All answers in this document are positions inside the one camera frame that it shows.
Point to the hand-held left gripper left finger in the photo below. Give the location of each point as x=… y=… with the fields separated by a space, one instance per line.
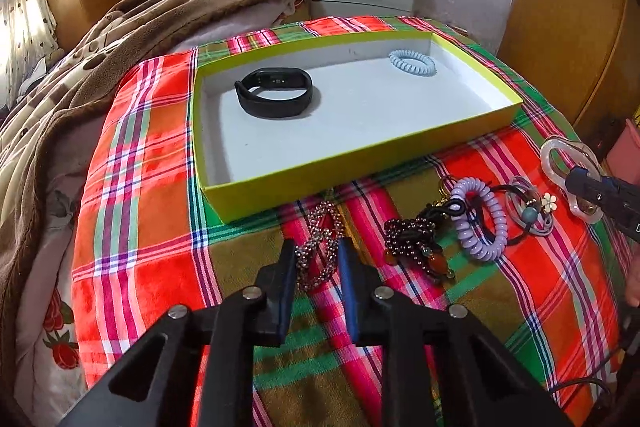
x=286 y=292

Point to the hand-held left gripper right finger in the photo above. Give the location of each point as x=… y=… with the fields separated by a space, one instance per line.
x=350 y=294

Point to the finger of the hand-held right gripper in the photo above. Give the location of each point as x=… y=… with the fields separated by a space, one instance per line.
x=612 y=212
x=585 y=176

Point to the clear plastic hair clip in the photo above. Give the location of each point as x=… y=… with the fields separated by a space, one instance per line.
x=550 y=159

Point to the yellow-green cardboard box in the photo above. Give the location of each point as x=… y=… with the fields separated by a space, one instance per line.
x=350 y=159

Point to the pink container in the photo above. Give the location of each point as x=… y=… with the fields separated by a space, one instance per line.
x=625 y=152

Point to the plaid blanket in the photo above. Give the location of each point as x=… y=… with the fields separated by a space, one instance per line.
x=150 y=227

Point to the large wooden wardrobe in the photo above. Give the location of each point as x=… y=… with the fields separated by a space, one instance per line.
x=560 y=7

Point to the black smart band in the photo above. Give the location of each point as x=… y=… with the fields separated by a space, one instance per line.
x=272 y=107

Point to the floral bed sheet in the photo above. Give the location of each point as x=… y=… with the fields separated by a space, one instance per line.
x=55 y=327

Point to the brown spotted blanket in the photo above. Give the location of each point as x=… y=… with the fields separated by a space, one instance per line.
x=100 y=72

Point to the dotted curtain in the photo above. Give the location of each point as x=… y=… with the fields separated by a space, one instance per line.
x=25 y=32

